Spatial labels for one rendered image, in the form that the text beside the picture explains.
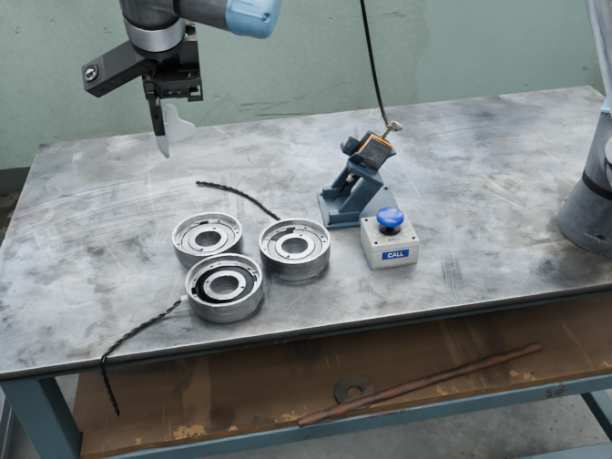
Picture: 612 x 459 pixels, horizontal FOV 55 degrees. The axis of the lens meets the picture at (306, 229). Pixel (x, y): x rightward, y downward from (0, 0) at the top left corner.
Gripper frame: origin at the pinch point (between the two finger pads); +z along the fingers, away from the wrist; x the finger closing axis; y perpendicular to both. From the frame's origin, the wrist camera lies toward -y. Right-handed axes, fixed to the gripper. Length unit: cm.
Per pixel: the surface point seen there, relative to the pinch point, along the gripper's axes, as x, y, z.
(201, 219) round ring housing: -16.9, 4.6, 3.8
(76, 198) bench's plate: -5.1, -16.5, 15.1
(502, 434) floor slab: -58, 74, 74
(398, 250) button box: -29.3, 31.8, -4.5
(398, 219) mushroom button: -25.5, 32.1, -7.0
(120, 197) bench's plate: -6.1, -8.9, 14.2
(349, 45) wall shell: 95, 71, 105
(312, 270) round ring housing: -29.9, 19.2, -3.2
